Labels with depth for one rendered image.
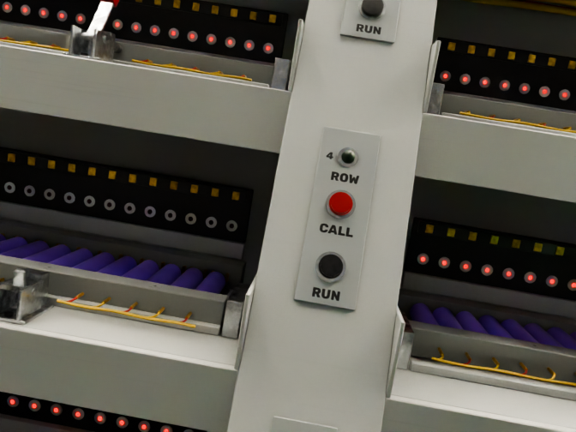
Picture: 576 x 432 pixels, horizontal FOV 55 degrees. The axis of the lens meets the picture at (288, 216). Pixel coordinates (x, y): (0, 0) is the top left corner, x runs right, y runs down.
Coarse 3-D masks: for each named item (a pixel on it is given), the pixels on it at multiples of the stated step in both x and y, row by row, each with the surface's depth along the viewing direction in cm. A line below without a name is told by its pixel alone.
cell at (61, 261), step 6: (72, 252) 48; (78, 252) 48; (84, 252) 49; (90, 252) 50; (60, 258) 46; (66, 258) 46; (72, 258) 47; (78, 258) 47; (84, 258) 48; (54, 264) 44; (60, 264) 44; (66, 264) 45; (72, 264) 46
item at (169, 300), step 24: (0, 264) 41; (24, 264) 41; (48, 264) 42; (48, 288) 41; (72, 288) 41; (96, 288) 41; (120, 288) 40; (144, 288) 40; (168, 288) 41; (120, 312) 39; (168, 312) 40; (192, 312) 40; (216, 312) 40
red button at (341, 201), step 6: (342, 192) 37; (330, 198) 37; (336, 198) 37; (342, 198) 37; (348, 198) 37; (330, 204) 37; (336, 204) 37; (342, 204) 37; (348, 204) 37; (336, 210) 37; (342, 210) 37; (348, 210) 37
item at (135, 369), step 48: (144, 240) 54; (192, 240) 54; (240, 288) 43; (0, 336) 36; (48, 336) 35; (96, 336) 36; (144, 336) 38; (192, 336) 39; (240, 336) 34; (0, 384) 36; (48, 384) 36; (96, 384) 36; (144, 384) 35; (192, 384) 35
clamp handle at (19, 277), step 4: (16, 272) 37; (20, 272) 37; (24, 272) 37; (16, 276) 37; (20, 276) 37; (24, 276) 37; (16, 280) 37; (20, 280) 37; (24, 280) 37; (0, 284) 34; (4, 284) 35; (8, 284) 36; (16, 284) 37; (20, 284) 37; (24, 284) 37; (0, 288) 34; (4, 288) 35; (8, 288) 35; (12, 288) 36; (16, 288) 36; (20, 288) 37
